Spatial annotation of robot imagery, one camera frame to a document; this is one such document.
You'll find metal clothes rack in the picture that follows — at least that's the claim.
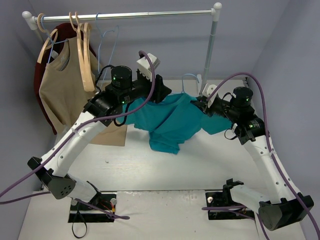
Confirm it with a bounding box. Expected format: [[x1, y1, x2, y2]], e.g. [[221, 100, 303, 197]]
[[22, 2, 222, 93]]

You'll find dark red garment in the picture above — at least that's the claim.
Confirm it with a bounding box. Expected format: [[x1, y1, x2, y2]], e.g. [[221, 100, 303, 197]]
[[33, 22, 98, 136]]

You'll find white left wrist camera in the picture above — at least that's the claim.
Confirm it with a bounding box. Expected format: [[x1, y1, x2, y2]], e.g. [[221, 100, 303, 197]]
[[136, 53, 161, 80]]

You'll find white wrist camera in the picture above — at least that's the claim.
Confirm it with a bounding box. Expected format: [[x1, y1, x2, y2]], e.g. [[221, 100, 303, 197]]
[[200, 83, 218, 111], [136, 53, 161, 80]]

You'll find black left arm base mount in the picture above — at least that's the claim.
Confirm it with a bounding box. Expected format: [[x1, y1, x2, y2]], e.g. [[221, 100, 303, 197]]
[[67, 191, 118, 224]]

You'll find wooden hanger pair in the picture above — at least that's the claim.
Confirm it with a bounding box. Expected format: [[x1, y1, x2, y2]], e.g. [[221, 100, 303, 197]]
[[75, 12, 95, 92], [68, 12, 87, 91]]

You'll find blue wire hanger free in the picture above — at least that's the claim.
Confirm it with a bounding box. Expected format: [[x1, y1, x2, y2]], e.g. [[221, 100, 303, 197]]
[[181, 73, 202, 95], [94, 12, 120, 91]]

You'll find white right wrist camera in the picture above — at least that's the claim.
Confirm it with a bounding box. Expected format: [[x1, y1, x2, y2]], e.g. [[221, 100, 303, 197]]
[[200, 83, 218, 111]]

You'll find blue wire hanger holding top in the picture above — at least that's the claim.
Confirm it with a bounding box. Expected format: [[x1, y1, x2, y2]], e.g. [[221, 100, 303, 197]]
[[41, 15, 67, 63]]

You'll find wooden hanger middle pair front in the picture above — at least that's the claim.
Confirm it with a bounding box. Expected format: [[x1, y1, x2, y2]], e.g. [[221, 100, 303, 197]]
[[75, 12, 95, 92]]

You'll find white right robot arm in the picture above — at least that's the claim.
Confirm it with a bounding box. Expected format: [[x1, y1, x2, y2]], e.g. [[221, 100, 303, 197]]
[[191, 84, 314, 231]]

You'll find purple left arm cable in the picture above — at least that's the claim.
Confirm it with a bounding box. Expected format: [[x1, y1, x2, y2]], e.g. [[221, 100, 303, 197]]
[[0, 50, 156, 221]]

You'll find beige tank top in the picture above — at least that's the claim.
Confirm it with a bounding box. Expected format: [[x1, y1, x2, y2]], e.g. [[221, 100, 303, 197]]
[[39, 37, 128, 147]]

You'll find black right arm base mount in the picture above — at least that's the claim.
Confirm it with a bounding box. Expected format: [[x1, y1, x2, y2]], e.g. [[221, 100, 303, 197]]
[[205, 178, 255, 221]]

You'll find wooden hanger far left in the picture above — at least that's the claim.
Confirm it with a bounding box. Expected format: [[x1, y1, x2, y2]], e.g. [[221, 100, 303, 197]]
[[37, 13, 58, 64]]

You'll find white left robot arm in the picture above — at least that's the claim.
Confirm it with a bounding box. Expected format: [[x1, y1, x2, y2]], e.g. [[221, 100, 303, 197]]
[[27, 65, 172, 210]]

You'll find wooden hanger middle pair back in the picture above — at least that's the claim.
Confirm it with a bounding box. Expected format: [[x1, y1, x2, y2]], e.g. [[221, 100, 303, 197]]
[[68, 12, 87, 91]]

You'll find teal t shirt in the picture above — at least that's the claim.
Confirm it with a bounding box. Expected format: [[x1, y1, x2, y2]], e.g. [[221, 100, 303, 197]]
[[125, 93, 232, 155]]

